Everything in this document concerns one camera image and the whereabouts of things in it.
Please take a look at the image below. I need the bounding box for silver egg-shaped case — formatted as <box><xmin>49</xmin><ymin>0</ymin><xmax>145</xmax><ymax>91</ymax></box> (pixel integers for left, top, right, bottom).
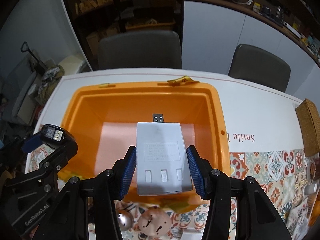
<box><xmin>117</xmin><ymin>210</ymin><xmax>134</xmax><ymax>231</ymax></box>

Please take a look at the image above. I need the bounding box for beige cartoon doll head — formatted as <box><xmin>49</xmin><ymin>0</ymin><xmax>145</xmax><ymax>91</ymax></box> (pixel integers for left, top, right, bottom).
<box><xmin>138</xmin><ymin>206</ymin><xmax>172</xmax><ymax>237</ymax></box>

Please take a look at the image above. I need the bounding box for white usb power strip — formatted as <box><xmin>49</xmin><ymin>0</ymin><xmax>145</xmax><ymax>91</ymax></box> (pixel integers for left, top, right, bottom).
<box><xmin>136</xmin><ymin>114</ymin><xmax>193</xmax><ymax>196</ymax></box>

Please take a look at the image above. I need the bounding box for black round gadget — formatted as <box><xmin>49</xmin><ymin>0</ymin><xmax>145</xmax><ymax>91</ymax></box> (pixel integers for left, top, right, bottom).
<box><xmin>40</xmin><ymin>124</ymin><xmax>75</xmax><ymax>150</ymax></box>

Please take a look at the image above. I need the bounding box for patterned tile table runner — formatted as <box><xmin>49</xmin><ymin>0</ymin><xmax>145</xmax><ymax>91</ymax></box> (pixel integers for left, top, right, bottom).
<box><xmin>26</xmin><ymin>145</ymin><xmax>316</xmax><ymax>239</ymax></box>

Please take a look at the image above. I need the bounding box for embroidered cloth cushion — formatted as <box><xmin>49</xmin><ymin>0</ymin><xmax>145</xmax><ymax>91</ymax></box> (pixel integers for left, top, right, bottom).
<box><xmin>286</xmin><ymin>198</ymin><xmax>309</xmax><ymax>240</ymax></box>

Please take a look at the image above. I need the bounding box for orange plastic storage crate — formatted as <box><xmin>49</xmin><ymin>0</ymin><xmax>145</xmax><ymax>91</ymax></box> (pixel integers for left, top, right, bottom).
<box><xmin>59</xmin><ymin>77</ymin><xmax>230</xmax><ymax>212</ymax></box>

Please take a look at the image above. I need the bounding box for patterned fabric bundle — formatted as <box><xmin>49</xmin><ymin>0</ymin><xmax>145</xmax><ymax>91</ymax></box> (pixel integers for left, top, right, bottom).
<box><xmin>38</xmin><ymin>64</ymin><xmax>65</xmax><ymax>106</ymax></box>

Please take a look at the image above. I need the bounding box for white cup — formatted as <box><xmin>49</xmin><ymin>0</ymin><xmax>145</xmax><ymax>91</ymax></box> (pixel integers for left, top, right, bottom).
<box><xmin>303</xmin><ymin>183</ymin><xmax>318</xmax><ymax>196</ymax></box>

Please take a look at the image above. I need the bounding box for dark chair left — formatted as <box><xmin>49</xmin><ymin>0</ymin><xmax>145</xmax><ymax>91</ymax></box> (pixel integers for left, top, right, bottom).
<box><xmin>98</xmin><ymin>30</ymin><xmax>182</xmax><ymax>70</ymax></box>

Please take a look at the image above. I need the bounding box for dark chair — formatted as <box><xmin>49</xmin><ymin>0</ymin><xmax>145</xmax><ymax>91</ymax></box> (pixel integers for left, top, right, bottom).
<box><xmin>228</xmin><ymin>44</ymin><xmax>291</xmax><ymax>92</ymax></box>
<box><xmin>98</xmin><ymin>30</ymin><xmax>182</xmax><ymax>70</ymax></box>

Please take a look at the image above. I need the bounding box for dark chair right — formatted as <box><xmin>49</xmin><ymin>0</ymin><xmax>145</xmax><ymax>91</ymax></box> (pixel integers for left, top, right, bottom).
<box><xmin>228</xmin><ymin>44</ymin><xmax>291</xmax><ymax>92</ymax></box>

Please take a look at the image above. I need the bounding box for black handled shovel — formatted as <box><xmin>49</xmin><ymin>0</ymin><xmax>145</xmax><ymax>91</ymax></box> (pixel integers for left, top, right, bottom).
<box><xmin>21</xmin><ymin>41</ymin><xmax>47</xmax><ymax>75</ymax></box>

